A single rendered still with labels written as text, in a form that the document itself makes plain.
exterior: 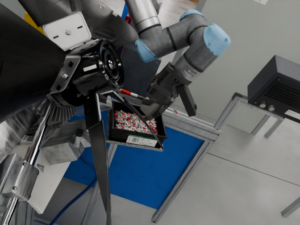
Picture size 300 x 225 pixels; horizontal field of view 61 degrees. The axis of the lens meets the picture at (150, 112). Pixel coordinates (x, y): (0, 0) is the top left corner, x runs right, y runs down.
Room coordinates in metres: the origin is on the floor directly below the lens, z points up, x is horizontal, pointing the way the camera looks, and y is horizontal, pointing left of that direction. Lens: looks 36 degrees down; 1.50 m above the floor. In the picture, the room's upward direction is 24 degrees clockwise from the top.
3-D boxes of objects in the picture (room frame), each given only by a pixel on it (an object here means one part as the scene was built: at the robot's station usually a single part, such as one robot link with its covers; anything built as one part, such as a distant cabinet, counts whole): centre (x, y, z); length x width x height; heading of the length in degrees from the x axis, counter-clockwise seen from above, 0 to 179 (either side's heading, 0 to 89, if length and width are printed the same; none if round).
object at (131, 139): (0.80, 0.03, 0.84); 0.22 x 0.17 x 0.07; 111
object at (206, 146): (1.00, -0.31, 0.39); 0.04 x 0.04 x 0.78; 5
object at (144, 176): (0.96, 0.11, 0.45); 0.82 x 0.01 x 0.66; 95
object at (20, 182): (0.25, 0.16, 1.08); 0.07 x 0.04 x 0.06; 16
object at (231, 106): (1.00, -0.31, 0.96); 0.03 x 0.03 x 0.20; 5
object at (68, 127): (0.56, 0.18, 0.91); 0.12 x 0.08 x 0.12; 95
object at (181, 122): (0.96, 0.11, 0.82); 0.90 x 0.04 x 0.08; 95
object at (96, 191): (0.78, 0.09, 0.40); 0.03 x 0.03 x 0.80; 20
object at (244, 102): (1.01, -0.42, 1.04); 0.24 x 0.03 x 0.03; 95
